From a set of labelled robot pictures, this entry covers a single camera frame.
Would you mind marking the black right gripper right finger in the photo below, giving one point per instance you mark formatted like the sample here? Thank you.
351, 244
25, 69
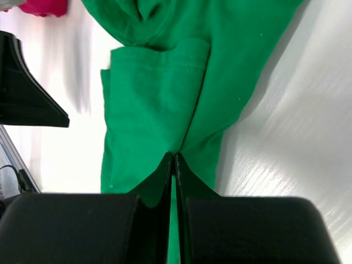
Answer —
217, 229

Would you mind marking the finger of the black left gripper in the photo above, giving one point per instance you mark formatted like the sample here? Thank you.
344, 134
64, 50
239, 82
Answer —
24, 102

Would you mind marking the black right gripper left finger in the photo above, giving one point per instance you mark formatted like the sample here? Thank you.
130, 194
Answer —
91, 228

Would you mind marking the green t shirt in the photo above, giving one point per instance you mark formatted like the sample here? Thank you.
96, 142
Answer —
184, 73

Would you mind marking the pink folded t shirt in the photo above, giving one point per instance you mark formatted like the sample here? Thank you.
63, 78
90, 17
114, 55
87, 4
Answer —
44, 8

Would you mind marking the aluminium mounting rail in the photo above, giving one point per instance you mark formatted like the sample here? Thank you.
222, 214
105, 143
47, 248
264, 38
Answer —
15, 176

